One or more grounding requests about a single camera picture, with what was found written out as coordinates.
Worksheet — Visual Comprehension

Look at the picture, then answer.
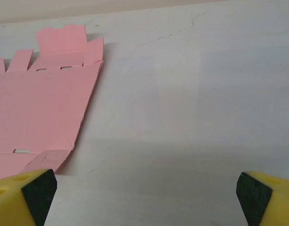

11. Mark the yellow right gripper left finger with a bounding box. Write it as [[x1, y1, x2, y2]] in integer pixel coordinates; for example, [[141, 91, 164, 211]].
[[0, 168, 58, 226]]

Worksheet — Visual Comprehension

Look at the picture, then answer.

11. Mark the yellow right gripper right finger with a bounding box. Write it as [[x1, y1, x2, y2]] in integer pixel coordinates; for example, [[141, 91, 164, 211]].
[[236, 170, 289, 226]]

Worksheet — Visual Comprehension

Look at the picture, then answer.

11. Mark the pink paper box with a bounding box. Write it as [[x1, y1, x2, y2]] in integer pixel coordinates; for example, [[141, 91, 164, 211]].
[[0, 24, 104, 175]]

